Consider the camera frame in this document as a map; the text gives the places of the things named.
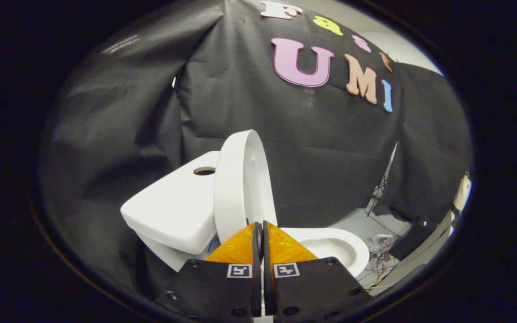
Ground white upright panel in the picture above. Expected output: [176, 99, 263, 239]
[451, 173, 472, 214]

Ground tangle of floor cables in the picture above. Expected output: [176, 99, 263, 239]
[357, 233, 405, 290]

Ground black backdrop cloth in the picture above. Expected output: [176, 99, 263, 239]
[39, 0, 472, 292]

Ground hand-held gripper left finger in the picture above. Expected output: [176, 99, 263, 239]
[169, 222, 263, 323]

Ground white toilet lid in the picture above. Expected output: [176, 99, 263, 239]
[214, 130, 278, 243]

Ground white toilet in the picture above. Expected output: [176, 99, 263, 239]
[120, 151, 370, 279]

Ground black box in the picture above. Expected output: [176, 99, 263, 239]
[389, 218, 438, 261]

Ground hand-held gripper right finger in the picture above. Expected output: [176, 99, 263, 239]
[263, 221, 371, 323]

